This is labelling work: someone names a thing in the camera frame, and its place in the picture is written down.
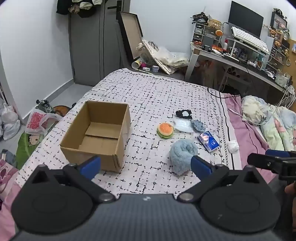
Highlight pile of white bags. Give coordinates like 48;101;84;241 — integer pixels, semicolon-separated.
141;39;190;75

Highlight green cartoon mat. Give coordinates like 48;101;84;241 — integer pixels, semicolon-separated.
16;132;47;169

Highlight white desk riser shelf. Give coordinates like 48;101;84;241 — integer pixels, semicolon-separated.
225;37;271;67

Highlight black white patterned bedsheet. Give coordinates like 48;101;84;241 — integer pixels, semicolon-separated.
17;68;243;197

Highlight hanging clothes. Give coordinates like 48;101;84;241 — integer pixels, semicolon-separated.
56;0;105;18

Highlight red printed plastic bag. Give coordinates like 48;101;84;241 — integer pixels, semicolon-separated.
25;109;63;135

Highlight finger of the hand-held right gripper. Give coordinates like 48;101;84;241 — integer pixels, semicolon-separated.
247;153;281;173
265;149;290;158

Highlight white keyboard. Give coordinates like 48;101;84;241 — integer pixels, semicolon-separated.
231;26;270;55

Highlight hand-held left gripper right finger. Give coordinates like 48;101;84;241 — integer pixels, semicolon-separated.
177;155;269;202

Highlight large black picture frame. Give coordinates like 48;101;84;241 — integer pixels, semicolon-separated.
117;11;144;62

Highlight desk shelf with figurines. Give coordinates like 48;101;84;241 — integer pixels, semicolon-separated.
268;8;296;71

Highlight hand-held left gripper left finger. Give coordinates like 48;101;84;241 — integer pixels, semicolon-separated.
22;155;116;205

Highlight grey door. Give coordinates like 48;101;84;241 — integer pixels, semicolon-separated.
68;0;130;87

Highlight pink bed sheet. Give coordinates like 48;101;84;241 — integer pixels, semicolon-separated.
221;92;286;186

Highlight white charging cable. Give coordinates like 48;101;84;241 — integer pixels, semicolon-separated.
228;108;279;126

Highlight person's right hand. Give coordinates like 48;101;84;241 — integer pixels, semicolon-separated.
284;183;296;220

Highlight dark toy model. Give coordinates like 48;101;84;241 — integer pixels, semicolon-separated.
191;12;209;24

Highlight cardboard box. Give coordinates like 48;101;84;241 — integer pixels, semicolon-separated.
60;100;131;173

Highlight clear plastic bag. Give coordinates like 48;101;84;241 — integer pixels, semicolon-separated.
172;118;195;133

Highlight white plastic bags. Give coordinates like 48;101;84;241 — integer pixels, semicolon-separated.
0;102;21;141

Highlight pastel floral quilt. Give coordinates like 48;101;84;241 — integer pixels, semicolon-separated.
240;95;296;152

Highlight black monitor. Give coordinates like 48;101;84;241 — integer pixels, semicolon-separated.
228;1;264;39

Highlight denim fabric toy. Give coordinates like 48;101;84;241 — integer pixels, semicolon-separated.
191;119;206;133

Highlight pink printed blanket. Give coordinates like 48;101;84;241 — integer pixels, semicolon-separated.
0;159;23;241

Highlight blue tissue pack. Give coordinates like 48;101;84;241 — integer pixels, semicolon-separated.
197;130;220;153

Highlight white desk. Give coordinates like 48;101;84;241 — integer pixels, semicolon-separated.
184;47;296;93

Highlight burger squishy toy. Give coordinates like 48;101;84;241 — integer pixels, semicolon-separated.
157;122;174;140

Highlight black cable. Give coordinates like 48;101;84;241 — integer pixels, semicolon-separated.
207;87;241;100

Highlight blue fluffy plush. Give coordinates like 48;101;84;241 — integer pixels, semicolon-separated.
169;139;199;178

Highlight grey drawer organizer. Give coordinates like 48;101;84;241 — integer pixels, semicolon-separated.
192;22;219;45

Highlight crumpled white tissue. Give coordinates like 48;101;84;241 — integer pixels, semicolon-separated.
227;140;240;153

